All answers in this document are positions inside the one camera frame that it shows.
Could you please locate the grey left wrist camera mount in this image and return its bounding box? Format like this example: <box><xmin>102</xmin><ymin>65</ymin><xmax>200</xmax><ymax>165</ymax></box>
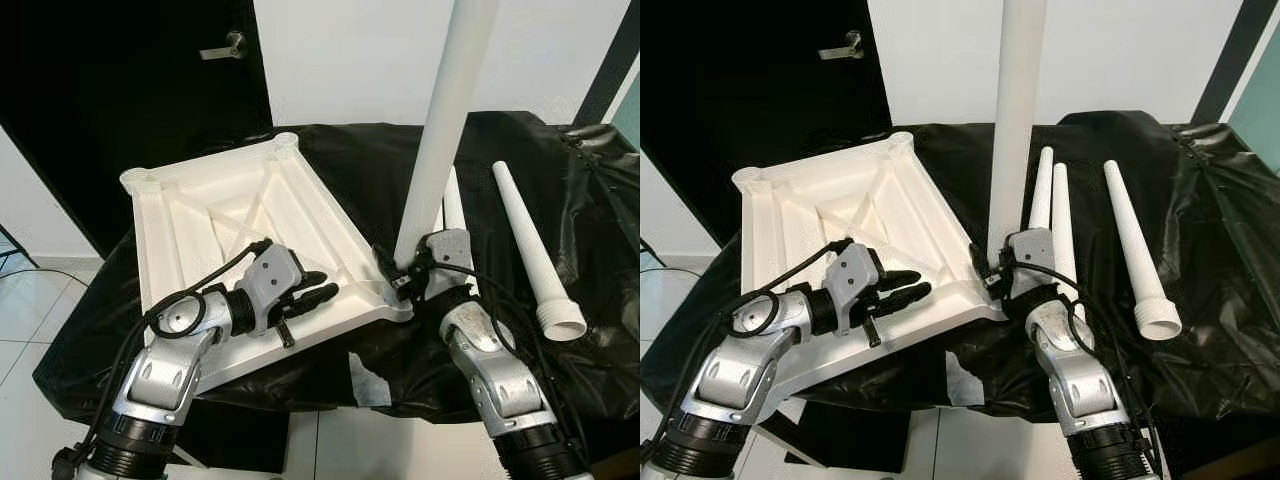
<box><xmin>828</xmin><ymin>243</ymin><xmax>889</xmax><ymax>336</ymax></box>
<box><xmin>243</xmin><ymin>245</ymin><xmax>306</xmax><ymax>336</ymax></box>

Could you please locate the black box under table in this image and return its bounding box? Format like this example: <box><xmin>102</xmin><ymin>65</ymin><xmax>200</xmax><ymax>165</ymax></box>
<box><xmin>170</xmin><ymin>400</ymin><xmax>291</xmax><ymax>473</ymax></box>
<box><xmin>780</xmin><ymin>395</ymin><xmax>916</xmax><ymax>471</ymax></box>

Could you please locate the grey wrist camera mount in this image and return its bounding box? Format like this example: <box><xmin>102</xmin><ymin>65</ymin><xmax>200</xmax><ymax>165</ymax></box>
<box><xmin>1010</xmin><ymin>228</ymin><xmax>1056</xmax><ymax>299</ymax></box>
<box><xmin>243</xmin><ymin>245</ymin><xmax>306</xmax><ymax>336</ymax></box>
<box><xmin>828</xmin><ymin>243</ymin><xmax>889</xmax><ymax>336</ymax></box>
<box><xmin>425</xmin><ymin>228</ymin><xmax>476</xmax><ymax>299</ymax></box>

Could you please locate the black plastic cover sheet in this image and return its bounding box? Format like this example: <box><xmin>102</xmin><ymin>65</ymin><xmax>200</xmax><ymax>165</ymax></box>
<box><xmin>33</xmin><ymin>110</ymin><xmax>640</xmax><ymax>421</ymax></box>
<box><xmin>640</xmin><ymin>110</ymin><xmax>1280</xmax><ymax>421</ymax></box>

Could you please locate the black wall post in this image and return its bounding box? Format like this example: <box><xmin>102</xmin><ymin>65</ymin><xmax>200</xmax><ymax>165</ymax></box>
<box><xmin>1190</xmin><ymin>0</ymin><xmax>1266</xmax><ymax>126</ymax></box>
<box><xmin>575</xmin><ymin>0</ymin><xmax>640</xmax><ymax>126</ymax></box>

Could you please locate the teal glass wall panel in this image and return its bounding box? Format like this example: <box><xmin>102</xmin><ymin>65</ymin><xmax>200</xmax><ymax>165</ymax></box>
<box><xmin>1228</xmin><ymin>20</ymin><xmax>1280</xmax><ymax>171</ymax></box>
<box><xmin>610</xmin><ymin>60</ymin><xmax>640</xmax><ymax>151</ymax></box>

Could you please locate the black door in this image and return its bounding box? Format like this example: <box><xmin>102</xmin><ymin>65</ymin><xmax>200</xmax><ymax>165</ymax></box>
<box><xmin>640</xmin><ymin>0</ymin><xmax>891</xmax><ymax>251</ymax></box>
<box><xmin>0</xmin><ymin>0</ymin><xmax>273</xmax><ymax>256</ymax></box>

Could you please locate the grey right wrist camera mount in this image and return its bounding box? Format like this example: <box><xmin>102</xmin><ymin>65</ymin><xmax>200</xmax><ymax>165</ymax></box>
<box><xmin>425</xmin><ymin>228</ymin><xmax>476</xmax><ymax>299</ymax></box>
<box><xmin>1010</xmin><ymin>228</ymin><xmax>1056</xmax><ymax>299</ymax></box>

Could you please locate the white tape patch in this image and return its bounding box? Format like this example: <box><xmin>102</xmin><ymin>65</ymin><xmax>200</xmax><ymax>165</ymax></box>
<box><xmin>945</xmin><ymin>350</ymin><xmax>996</xmax><ymax>409</ymax></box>

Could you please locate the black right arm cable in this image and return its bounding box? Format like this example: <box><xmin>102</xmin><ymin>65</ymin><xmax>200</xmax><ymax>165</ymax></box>
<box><xmin>425</xmin><ymin>258</ymin><xmax>591</xmax><ymax>471</ymax></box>
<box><xmin>1015</xmin><ymin>258</ymin><xmax>1166</xmax><ymax>471</ymax></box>

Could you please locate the silver door handle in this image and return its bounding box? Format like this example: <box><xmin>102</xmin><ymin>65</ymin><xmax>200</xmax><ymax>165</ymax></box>
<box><xmin>818</xmin><ymin>30</ymin><xmax>867</xmax><ymax>63</ymax></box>
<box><xmin>198</xmin><ymin>30</ymin><xmax>248</xmax><ymax>63</ymax></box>

